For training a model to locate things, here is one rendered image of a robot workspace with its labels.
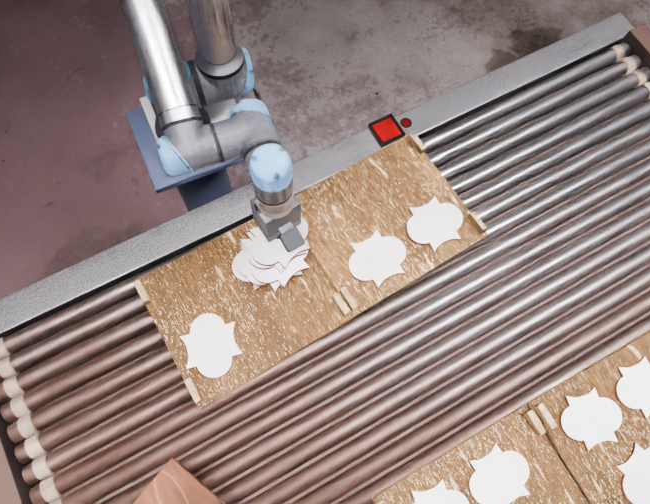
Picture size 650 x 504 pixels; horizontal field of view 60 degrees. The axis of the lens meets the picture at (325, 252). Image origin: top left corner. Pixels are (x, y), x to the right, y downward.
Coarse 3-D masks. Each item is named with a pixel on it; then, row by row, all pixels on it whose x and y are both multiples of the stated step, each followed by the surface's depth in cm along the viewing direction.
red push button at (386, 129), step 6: (384, 120) 156; (390, 120) 156; (372, 126) 156; (378, 126) 156; (384, 126) 156; (390, 126) 156; (396, 126) 156; (378, 132) 155; (384, 132) 155; (390, 132) 155; (396, 132) 155; (384, 138) 154; (390, 138) 155
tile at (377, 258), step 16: (368, 240) 142; (384, 240) 142; (400, 240) 142; (352, 256) 140; (368, 256) 140; (384, 256) 141; (400, 256) 141; (352, 272) 139; (368, 272) 139; (384, 272) 139; (400, 272) 139
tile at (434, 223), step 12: (432, 204) 146; (444, 204) 146; (420, 216) 145; (432, 216) 145; (444, 216) 145; (456, 216) 145; (408, 228) 143; (420, 228) 143; (432, 228) 144; (444, 228) 144; (456, 228) 144; (420, 240) 142; (432, 240) 142; (444, 240) 143
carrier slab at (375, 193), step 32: (384, 160) 151; (416, 160) 152; (320, 192) 147; (352, 192) 148; (384, 192) 148; (416, 192) 148; (448, 192) 149; (320, 224) 144; (352, 224) 144; (384, 224) 145; (320, 256) 141; (416, 256) 142; (448, 256) 142; (352, 288) 139; (384, 288) 139
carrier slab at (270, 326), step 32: (256, 224) 144; (192, 256) 140; (224, 256) 140; (160, 288) 137; (192, 288) 137; (224, 288) 138; (288, 288) 138; (320, 288) 138; (160, 320) 134; (192, 320) 134; (224, 320) 135; (256, 320) 135; (288, 320) 135; (320, 320) 136; (256, 352) 132; (288, 352) 133; (224, 384) 130
